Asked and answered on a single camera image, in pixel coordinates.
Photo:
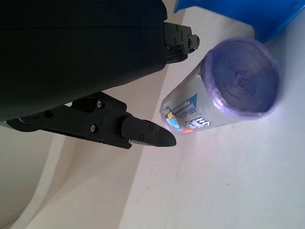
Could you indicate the blue plastic tray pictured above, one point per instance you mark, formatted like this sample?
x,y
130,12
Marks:
x,y
262,16

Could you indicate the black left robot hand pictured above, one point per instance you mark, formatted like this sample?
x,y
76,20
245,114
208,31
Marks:
x,y
71,52

